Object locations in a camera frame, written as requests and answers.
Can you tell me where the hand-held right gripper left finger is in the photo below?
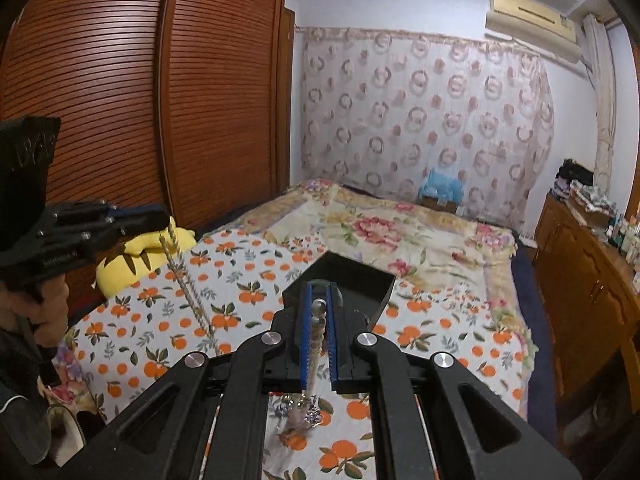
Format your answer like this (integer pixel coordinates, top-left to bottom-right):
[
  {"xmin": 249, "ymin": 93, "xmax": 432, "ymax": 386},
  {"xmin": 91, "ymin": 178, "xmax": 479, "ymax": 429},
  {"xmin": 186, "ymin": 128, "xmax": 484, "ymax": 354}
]
[{"xmin": 52, "ymin": 280, "xmax": 317, "ymax": 480}]

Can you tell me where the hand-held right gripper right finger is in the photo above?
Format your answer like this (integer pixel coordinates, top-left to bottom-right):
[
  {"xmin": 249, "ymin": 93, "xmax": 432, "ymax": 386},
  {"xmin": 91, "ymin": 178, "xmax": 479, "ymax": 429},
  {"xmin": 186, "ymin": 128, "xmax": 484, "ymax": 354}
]
[{"xmin": 322, "ymin": 282, "xmax": 586, "ymax": 480}]

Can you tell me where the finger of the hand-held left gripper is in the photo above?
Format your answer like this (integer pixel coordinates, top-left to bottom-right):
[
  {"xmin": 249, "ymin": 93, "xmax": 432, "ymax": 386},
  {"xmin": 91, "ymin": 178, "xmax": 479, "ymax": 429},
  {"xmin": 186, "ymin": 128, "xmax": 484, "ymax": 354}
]
[
  {"xmin": 34, "ymin": 209, "xmax": 172, "ymax": 259},
  {"xmin": 46, "ymin": 199, "xmax": 167, "ymax": 224}
]

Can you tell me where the pearl bead necklace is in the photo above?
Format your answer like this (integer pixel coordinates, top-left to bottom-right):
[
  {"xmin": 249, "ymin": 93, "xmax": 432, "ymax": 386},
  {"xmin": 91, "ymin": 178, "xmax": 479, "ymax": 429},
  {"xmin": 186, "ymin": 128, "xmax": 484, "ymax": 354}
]
[{"xmin": 157, "ymin": 226, "xmax": 327, "ymax": 406}]

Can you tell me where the black jewelry box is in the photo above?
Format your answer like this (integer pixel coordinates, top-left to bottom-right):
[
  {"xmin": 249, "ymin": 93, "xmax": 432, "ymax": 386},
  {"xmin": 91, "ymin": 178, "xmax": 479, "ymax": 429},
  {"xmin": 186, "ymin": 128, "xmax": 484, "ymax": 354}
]
[{"xmin": 281, "ymin": 252, "xmax": 397, "ymax": 334}]

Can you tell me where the silver flower hair comb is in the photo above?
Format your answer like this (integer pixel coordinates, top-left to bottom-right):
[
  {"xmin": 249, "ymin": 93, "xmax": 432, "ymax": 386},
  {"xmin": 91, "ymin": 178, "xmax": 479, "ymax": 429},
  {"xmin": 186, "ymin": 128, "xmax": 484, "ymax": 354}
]
[{"xmin": 272, "ymin": 394, "xmax": 324, "ymax": 437}]

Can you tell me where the person's left hand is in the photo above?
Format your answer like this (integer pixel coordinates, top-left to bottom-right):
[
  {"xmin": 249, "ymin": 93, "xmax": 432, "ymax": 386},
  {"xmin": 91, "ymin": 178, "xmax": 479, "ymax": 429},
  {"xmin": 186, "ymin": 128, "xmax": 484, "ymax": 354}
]
[{"xmin": 26, "ymin": 279, "xmax": 71, "ymax": 334}]

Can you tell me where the yellow plush toy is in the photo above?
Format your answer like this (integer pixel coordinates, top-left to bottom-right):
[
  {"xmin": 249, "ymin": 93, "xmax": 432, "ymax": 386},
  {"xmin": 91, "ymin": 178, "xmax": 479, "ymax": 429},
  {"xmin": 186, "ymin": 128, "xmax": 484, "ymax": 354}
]
[{"xmin": 95, "ymin": 216, "xmax": 197, "ymax": 306}]

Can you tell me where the orange fruit print blanket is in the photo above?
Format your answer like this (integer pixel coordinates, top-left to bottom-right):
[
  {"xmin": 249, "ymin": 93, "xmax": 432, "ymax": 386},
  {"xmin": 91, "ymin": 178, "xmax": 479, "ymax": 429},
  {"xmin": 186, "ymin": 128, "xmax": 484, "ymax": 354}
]
[{"xmin": 57, "ymin": 229, "xmax": 538, "ymax": 480}]

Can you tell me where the floral quilt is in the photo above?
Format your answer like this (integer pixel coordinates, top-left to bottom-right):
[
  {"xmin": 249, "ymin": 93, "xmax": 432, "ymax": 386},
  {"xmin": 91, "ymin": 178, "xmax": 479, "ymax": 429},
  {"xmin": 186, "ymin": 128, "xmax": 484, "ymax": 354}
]
[{"xmin": 240, "ymin": 179, "xmax": 538, "ymax": 361}]

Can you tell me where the brown slatted wardrobe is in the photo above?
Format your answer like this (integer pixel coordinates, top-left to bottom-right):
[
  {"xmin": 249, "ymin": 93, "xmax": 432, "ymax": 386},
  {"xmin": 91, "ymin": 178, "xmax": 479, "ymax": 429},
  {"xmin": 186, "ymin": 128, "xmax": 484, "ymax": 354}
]
[{"xmin": 0, "ymin": 0, "xmax": 297, "ymax": 323}]

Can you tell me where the cardboard box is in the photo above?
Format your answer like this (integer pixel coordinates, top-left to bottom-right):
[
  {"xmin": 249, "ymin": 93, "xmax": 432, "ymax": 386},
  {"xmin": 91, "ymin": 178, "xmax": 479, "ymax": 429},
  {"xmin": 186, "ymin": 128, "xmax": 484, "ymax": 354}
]
[{"xmin": 420, "ymin": 195, "xmax": 462, "ymax": 215}]

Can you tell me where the person's dark jacket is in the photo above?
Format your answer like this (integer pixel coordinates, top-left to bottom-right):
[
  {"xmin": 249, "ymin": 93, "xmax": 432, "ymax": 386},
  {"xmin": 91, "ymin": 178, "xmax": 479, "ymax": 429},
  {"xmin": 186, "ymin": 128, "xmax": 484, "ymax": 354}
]
[{"xmin": 0, "ymin": 269, "xmax": 57, "ymax": 467}]

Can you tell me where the blue plush toy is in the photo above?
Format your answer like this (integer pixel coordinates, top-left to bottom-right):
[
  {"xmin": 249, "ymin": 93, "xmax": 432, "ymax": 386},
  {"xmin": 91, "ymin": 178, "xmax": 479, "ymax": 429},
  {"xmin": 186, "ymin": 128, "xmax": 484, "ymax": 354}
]
[{"xmin": 419, "ymin": 167, "xmax": 464, "ymax": 204}]

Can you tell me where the dark blue bed sheet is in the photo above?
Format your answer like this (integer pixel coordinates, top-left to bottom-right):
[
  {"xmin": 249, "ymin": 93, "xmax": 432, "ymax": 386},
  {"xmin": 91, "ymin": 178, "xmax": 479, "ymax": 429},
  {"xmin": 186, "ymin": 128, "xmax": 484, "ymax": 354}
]
[{"xmin": 512, "ymin": 242, "xmax": 560, "ymax": 443}]

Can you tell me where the wooden cabinet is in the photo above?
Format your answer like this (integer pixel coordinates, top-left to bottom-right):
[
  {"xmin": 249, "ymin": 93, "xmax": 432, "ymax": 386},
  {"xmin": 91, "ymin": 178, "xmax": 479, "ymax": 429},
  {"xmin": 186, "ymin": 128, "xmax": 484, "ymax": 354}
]
[{"xmin": 531, "ymin": 192, "xmax": 640, "ymax": 413}]

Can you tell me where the stack of folded clothes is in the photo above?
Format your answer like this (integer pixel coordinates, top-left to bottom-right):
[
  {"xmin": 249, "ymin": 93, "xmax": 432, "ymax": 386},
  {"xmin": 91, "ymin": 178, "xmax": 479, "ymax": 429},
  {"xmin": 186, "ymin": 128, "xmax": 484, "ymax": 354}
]
[{"xmin": 551, "ymin": 158, "xmax": 619, "ymax": 214}]

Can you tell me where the group of cosmetic bottles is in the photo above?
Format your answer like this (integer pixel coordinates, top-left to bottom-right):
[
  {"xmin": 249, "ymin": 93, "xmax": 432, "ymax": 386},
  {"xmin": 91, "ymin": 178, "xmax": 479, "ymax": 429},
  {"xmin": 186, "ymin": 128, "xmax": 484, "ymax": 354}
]
[{"xmin": 604, "ymin": 211, "xmax": 640, "ymax": 267}]

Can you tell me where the beige window curtain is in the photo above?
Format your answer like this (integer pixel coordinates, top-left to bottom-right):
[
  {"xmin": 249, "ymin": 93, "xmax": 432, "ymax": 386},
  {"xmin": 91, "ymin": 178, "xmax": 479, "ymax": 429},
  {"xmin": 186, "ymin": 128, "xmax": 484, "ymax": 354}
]
[{"xmin": 581, "ymin": 12, "xmax": 625, "ymax": 192}]

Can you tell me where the beige air conditioner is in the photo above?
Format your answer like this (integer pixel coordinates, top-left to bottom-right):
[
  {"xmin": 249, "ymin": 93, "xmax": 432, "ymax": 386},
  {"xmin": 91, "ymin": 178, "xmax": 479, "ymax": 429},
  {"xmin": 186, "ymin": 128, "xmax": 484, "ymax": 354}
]
[{"xmin": 484, "ymin": 0, "xmax": 584, "ymax": 64}]

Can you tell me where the ring pattern wall curtain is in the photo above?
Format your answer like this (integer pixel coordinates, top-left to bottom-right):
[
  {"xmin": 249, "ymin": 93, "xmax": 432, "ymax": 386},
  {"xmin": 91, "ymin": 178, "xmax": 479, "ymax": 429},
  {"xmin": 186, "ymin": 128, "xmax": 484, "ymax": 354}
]
[{"xmin": 298, "ymin": 26, "xmax": 557, "ymax": 222}]

